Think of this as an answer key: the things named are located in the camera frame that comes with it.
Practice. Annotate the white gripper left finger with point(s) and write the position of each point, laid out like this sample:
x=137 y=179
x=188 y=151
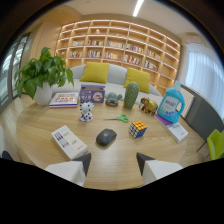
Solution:
x=68 y=170

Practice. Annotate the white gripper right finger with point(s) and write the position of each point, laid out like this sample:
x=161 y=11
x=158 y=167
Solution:
x=160 y=168

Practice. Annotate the white pen case box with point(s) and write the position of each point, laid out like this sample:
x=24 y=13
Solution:
x=69 y=142

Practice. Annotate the white book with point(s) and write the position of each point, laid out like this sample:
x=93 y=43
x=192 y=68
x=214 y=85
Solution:
x=176 y=131

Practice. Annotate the round wooden table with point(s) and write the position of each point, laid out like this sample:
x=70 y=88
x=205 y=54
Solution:
x=103 y=143

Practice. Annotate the colourful puzzle cube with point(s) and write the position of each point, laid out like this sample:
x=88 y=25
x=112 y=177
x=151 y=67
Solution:
x=137 y=129

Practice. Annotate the purple book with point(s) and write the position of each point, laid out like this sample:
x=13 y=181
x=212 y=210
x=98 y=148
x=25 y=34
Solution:
x=162 y=119

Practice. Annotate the dark grey computer mouse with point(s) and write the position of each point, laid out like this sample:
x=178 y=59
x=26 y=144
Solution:
x=106 y=137

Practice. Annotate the black white dog figurine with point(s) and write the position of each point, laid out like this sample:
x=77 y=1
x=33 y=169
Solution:
x=86 y=112

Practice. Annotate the green chair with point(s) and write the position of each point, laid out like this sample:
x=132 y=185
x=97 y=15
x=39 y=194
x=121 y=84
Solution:
x=216 y=144

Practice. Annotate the golden elephant figurine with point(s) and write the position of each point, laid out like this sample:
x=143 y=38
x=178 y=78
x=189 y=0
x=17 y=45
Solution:
x=148 y=106

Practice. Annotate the blue detergent bottle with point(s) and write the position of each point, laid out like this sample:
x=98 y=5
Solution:
x=171 y=104

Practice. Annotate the colourful flat box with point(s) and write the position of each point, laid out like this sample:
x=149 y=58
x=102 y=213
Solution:
x=64 y=100

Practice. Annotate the grey cabinet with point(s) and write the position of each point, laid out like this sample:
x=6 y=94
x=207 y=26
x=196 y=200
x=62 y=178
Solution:
x=203 y=111

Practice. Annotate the green ceramic cactus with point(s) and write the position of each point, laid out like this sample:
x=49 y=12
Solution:
x=131 y=95

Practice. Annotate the white plant pot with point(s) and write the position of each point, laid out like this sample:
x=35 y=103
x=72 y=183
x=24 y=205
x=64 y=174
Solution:
x=43 y=94

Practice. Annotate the purple cardboard box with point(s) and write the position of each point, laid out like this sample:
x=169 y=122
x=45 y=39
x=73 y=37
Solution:
x=92 y=93

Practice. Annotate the yellow cushion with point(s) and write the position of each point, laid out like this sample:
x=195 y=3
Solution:
x=95 y=72
x=138 y=79

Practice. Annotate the grey sofa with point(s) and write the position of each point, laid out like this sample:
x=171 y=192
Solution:
x=115 y=81

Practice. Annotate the green potted plant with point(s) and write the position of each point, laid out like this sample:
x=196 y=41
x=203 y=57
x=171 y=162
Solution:
x=41 y=71

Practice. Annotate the ceiling strip light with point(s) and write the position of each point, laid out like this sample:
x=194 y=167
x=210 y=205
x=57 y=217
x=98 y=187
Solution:
x=138 y=7

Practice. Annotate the wooden bookshelf wall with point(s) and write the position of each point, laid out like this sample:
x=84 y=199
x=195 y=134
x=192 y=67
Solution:
x=120 y=50

